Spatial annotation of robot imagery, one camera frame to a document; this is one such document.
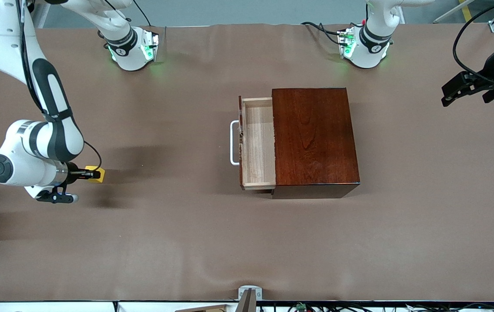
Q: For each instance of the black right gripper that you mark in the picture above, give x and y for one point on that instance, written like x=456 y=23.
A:
x=72 y=172

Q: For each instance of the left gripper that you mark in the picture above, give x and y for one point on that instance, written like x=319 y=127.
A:
x=486 y=82

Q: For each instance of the yellow block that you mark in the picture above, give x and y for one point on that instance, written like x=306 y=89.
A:
x=102 y=175

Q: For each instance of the dark brown wooden cabinet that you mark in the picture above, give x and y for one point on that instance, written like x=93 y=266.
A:
x=312 y=138

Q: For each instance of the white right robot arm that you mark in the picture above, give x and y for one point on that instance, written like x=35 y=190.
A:
x=51 y=138

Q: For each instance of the large table cover mat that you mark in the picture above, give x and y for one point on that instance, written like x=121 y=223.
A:
x=142 y=238

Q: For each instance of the brown cardboard piece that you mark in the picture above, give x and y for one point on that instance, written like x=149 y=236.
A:
x=203 y=308

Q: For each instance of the grey brown post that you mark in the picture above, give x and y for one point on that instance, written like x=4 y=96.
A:
x=246 y=303

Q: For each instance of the grey metal clamp bracket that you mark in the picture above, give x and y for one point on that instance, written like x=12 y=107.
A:
x=259 y=294

